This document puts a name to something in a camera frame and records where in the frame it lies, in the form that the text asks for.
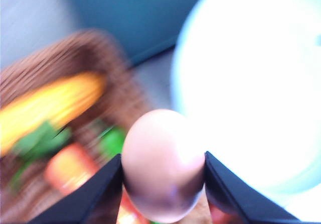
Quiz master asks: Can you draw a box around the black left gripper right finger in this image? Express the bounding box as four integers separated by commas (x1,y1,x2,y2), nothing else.
204,152,306,224

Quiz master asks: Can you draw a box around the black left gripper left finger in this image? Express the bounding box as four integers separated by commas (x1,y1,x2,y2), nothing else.
28,154,124,224

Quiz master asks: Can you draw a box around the blue round plate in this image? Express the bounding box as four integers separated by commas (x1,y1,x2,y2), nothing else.
171,0,321,200

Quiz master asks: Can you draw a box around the brown wicker basket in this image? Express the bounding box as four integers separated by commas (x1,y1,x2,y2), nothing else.
0,31,146,224

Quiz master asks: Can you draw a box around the orange toy carrot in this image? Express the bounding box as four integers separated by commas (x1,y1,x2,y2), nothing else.
11,122,97,194

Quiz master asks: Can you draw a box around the green toy vegetable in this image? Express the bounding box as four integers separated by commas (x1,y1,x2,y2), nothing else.
98,126,126,157

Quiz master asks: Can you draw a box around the yellow toy corn cob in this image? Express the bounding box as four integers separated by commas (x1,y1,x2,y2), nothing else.
0,72,106,156

